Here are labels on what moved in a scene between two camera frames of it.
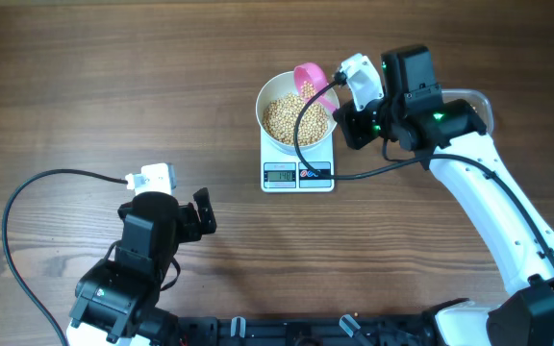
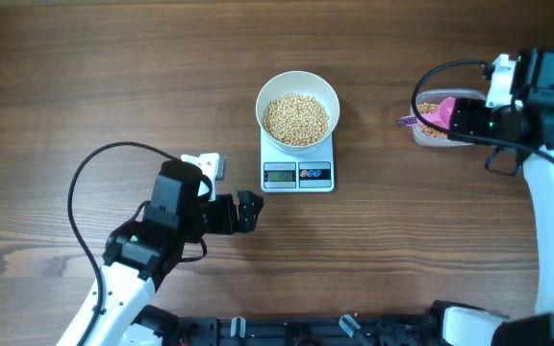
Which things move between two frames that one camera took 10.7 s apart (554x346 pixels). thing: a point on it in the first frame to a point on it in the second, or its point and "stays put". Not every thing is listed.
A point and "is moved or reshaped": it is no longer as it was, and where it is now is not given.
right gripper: [349, 115] to [466, 116]
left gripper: [191, 229] to [227, 224]
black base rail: [303, 331] stays put
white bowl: [278, 104] stays put
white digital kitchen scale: [285, 173] stays put
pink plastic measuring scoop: [315, 74] is moved or reshaped
